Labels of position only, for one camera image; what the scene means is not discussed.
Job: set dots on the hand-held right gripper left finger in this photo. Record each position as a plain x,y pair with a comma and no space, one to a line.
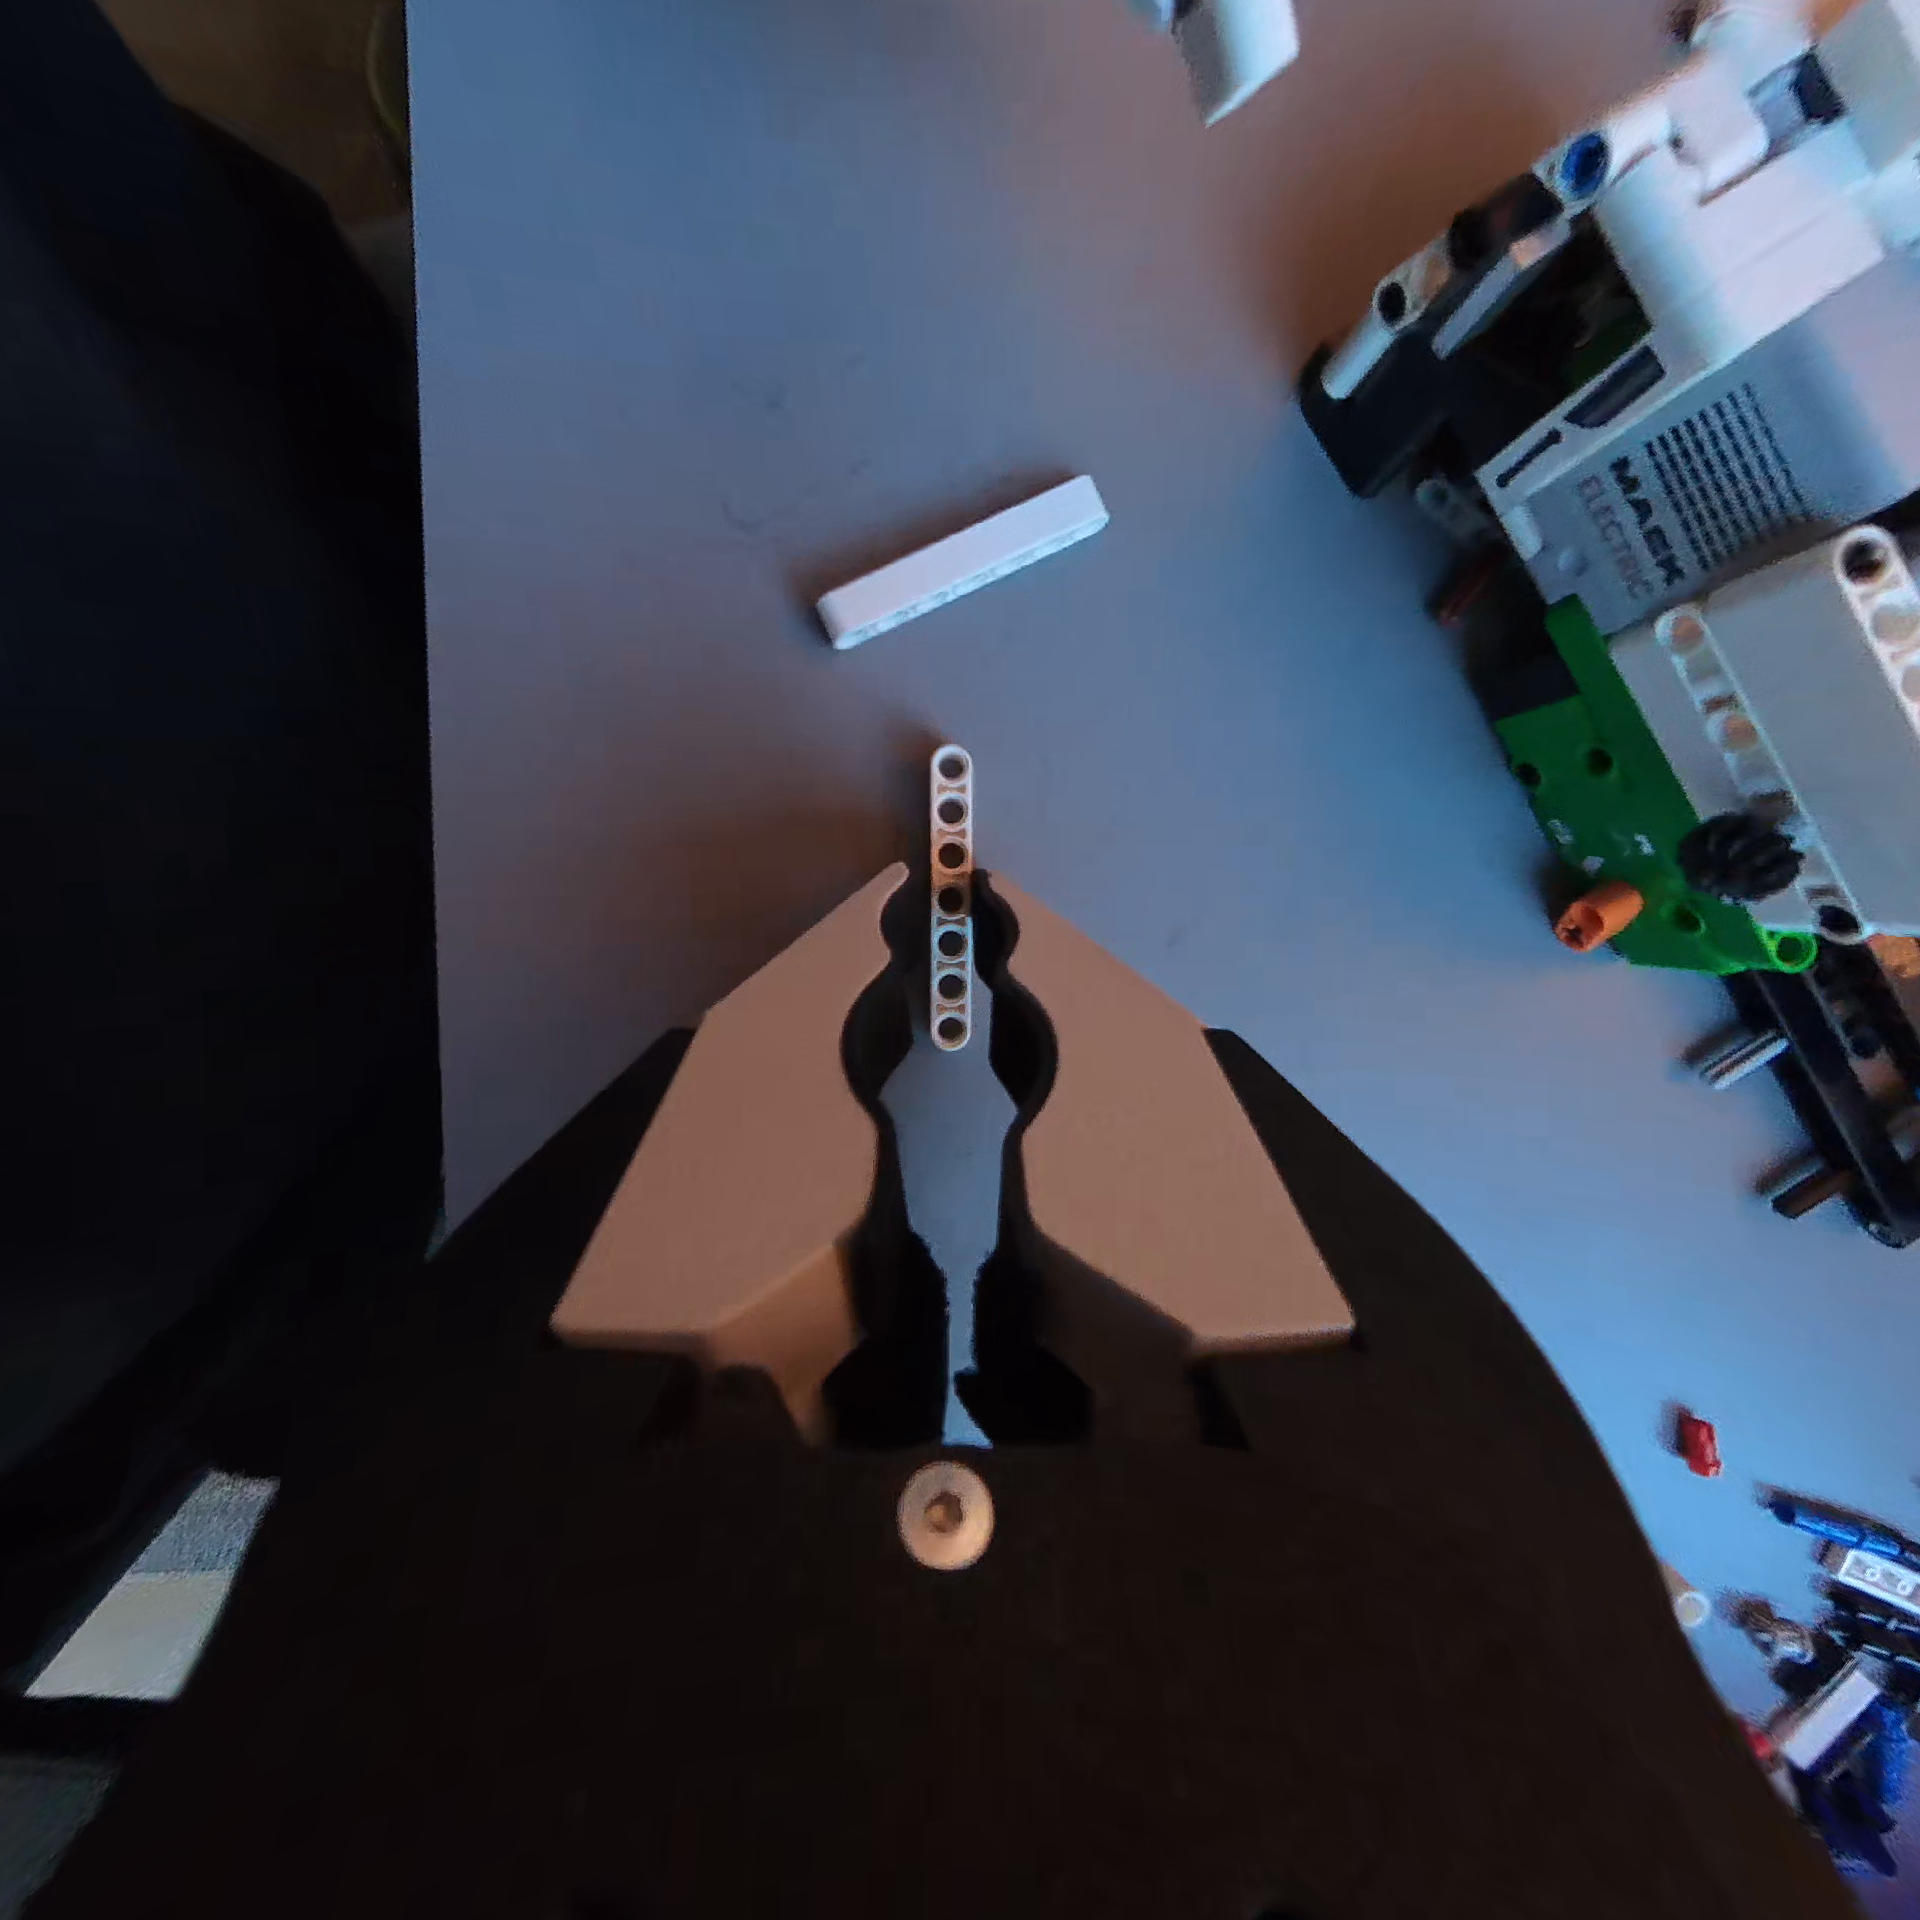
734,1170

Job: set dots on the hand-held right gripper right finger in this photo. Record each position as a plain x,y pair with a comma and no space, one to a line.
1169,1186

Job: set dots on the thin white lego beam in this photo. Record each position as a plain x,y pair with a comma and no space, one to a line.
951,834

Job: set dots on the pile of small lego pieces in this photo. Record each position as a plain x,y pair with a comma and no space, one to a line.
1874,1572

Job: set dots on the lego truck model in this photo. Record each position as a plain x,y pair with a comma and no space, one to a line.
1694,449

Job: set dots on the white lego panel piece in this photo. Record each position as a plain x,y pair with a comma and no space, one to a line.
1238,52

